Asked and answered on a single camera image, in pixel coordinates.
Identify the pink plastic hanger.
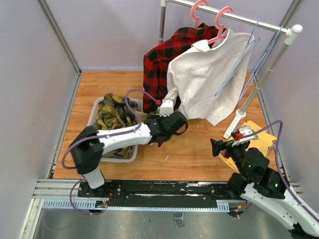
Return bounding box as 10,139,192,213
207,6,233,45
190,0,209,29

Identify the yellow plaid flannel shirt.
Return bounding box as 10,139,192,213
95,93,156,154

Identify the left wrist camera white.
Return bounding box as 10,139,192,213
159,99,174,117

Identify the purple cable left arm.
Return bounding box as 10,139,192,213
61,89,162,216

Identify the metal clothes rack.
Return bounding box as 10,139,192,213
159,0,303,139

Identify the white plastic laundry basket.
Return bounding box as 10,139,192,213
87,97,138,163

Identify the white shirt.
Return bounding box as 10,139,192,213
165,28,250,126

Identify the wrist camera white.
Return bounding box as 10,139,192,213
159,99,174,117
232,125,255,147

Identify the red black plaid shirt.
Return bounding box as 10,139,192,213
143,23,218,100

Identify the blue wire hanger of grey shirt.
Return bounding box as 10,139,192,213
238,26,283,102

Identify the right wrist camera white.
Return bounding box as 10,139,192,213
232,125,255,147

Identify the pink plastic hanger left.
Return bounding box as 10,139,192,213
190,0,209,29

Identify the pink plastic hanger right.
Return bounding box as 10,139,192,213
207,6,233,45

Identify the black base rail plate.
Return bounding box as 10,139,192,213
77,180,246,210

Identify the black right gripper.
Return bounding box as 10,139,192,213
210,137,250,180

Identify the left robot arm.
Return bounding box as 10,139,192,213
69,112,188,197

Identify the blue wire hanger with plaid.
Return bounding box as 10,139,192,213
215,20,261,96

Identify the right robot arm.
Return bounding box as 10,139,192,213
210,139,319,239

